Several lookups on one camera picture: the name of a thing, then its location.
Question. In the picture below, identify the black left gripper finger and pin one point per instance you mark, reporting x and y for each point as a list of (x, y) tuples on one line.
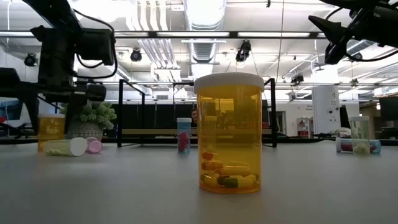
[(76, 102), (31, 105)]

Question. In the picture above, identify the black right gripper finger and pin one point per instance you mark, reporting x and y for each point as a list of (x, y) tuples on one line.
[(335, 54), (332, 31)]

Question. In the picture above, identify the orange medicine bottle white cap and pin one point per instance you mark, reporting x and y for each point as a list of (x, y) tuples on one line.
[(51, 130), (229, 124)]

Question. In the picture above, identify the clear bottle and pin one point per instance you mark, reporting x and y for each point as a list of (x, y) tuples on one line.
[(62, 147)]

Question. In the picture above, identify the pink medicine bottle white cap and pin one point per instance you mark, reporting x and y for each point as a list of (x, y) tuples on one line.
[(94, 146)]

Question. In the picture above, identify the clear vial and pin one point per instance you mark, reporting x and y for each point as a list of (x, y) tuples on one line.
[(359, 133)]

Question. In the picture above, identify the blue medicine bottle white cap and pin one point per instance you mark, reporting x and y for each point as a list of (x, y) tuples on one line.
[(343, 145)]

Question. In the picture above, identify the blue capped vial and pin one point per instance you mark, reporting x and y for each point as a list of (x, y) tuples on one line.
[(184, 137)]

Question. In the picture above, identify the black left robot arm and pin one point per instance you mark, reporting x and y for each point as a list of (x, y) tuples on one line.
[(53, 12)]

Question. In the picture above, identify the wooden shelf black metal legs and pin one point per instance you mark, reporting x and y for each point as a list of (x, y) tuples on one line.
[(155, 132)]

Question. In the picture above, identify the black round spotlight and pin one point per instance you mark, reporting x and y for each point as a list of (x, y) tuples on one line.
[(243, 51), (30, 59), (356, 57), (136, 55), (297, 78)]

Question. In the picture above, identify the blue monitor screen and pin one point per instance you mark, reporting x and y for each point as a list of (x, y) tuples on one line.
[(9, 109)]

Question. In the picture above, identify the green succulent plant in pot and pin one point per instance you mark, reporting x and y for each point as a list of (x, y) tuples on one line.
[(96, 116)]

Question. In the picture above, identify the white square pillar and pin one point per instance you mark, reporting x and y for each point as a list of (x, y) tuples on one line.
[(325, 109)]

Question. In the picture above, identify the black room divider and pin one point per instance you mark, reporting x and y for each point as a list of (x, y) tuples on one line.
[(133, 118)]

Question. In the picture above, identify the dark monitor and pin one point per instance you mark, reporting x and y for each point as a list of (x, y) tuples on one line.
[(388, 109)]

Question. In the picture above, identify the white cloth bundle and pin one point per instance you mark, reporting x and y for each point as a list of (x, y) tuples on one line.
[(342, 132)]

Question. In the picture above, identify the white rack with red items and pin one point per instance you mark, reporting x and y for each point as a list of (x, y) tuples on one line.
[(304, 127)]

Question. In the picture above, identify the black beam with light strips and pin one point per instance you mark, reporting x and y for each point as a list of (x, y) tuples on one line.
[(152, 34)]

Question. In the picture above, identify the person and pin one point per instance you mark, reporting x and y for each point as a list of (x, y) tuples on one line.
[(194, 116)]

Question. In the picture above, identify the black aluminium table frame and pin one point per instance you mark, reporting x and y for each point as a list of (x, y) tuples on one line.
[(311, 140)]

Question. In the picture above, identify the silver round air duct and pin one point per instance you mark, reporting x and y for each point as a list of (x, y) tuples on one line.
[(203, 18)]

